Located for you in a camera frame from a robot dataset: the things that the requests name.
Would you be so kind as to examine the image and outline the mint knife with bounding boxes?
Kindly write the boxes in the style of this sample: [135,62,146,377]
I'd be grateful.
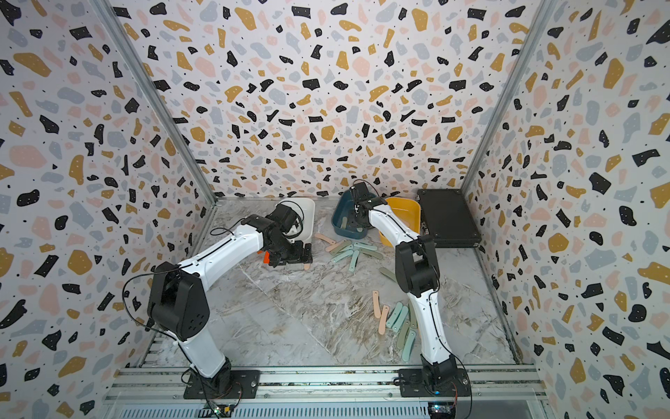
[331,250,354,264]
[392,306,409,333]
[348,250,360,273]
[386,302,404,328]
[352,242,377,251]

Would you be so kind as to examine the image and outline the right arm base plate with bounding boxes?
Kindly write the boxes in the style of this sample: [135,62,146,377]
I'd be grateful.
[394,368,472,398]

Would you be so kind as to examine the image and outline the mint knife lowest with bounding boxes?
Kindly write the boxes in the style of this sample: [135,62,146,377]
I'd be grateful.
[401,328,416,362]

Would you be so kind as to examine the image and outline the dark teal storage box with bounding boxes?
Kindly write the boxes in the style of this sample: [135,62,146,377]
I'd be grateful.
[332,190,373,240]

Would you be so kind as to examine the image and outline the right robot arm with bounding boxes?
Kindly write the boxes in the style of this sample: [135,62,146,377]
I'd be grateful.
[350,183,458,395]

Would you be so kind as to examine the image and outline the aluminium front rail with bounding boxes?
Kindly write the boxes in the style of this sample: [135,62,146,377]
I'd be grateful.
[101,365,554,418]

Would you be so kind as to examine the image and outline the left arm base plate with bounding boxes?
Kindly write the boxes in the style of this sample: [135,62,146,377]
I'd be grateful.
[183,369,261,401]

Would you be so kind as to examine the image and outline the pink knife beside olive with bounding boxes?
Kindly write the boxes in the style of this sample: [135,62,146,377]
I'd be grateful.
[372,290,381,319]

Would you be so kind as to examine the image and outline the black case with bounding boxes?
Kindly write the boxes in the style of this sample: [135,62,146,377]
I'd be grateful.
[417,189,482,249]

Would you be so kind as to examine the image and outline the olive knife bottom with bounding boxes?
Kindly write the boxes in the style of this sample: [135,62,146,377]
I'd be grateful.
[408,305,418,330]

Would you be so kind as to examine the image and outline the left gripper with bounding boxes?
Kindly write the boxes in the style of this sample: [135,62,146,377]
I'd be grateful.
[269,237,315,265]

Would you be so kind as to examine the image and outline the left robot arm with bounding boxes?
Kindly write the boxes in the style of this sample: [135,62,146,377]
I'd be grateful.
[147,198,316,395]

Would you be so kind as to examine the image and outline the white storage box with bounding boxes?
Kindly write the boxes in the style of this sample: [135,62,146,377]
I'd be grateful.
[275,197,316,244]

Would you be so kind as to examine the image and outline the pink knife bottom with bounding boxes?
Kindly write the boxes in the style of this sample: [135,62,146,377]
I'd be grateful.
[378,305,389,335]

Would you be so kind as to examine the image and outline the yellow storage box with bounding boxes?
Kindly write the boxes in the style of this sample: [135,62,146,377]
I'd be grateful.
[372,197,422,247]

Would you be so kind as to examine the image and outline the olive knife lowest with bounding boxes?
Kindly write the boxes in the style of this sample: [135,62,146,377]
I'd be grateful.
[396,321,410,352]

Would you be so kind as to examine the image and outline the olive knife top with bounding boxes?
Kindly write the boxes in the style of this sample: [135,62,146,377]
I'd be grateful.
[326,240,352,255]

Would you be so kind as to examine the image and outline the pink knife top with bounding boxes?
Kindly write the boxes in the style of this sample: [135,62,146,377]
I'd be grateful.
[313,233,338,245]

